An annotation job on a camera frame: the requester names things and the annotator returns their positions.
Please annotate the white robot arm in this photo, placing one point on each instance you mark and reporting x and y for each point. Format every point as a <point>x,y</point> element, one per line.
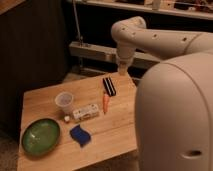
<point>174,99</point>

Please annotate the orange carrot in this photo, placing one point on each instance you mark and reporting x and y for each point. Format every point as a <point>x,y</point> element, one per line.
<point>105,102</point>

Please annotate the wooden table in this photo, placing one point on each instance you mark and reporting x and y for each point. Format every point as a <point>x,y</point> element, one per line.
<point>112,131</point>

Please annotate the clear plastic cup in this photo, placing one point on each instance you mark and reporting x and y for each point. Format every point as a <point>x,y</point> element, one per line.
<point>64,101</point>

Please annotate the white rectangular box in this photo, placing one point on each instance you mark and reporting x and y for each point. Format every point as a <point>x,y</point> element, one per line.
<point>86,112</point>

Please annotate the wall shelf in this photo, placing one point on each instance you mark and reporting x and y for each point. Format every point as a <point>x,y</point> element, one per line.
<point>196,9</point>

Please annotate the green bowl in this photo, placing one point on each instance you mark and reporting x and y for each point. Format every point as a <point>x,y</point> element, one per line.
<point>40,137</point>

